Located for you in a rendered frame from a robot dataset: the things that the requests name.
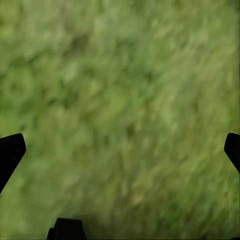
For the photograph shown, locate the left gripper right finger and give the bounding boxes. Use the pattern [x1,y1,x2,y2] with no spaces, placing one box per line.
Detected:
[224,133,240,173]

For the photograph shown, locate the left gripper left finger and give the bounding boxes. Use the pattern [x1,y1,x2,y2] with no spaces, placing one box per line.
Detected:
[0,133,26,193]

